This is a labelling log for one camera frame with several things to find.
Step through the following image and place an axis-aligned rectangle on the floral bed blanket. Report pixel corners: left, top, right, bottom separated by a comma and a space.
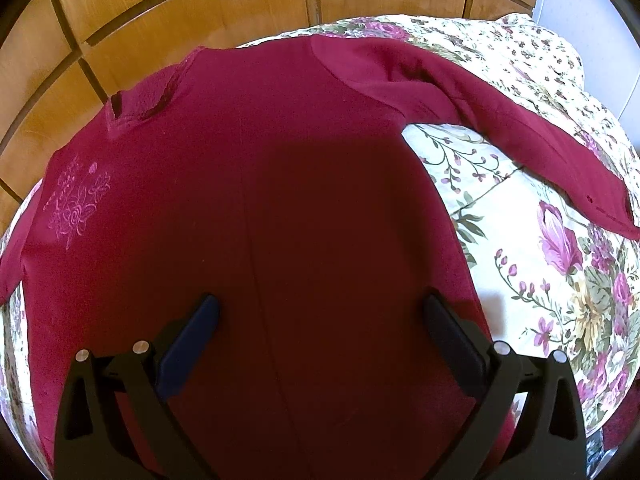
0, 12, 640, 480

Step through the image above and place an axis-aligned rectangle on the dark red embroidered sweater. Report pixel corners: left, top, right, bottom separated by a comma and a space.
0, 35, 640, 480

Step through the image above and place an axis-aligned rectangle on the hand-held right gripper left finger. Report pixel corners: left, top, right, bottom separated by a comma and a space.
52, 294, 221, 480

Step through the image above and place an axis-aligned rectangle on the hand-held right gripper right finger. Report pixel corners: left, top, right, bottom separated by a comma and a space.
422, 287, 588, 480

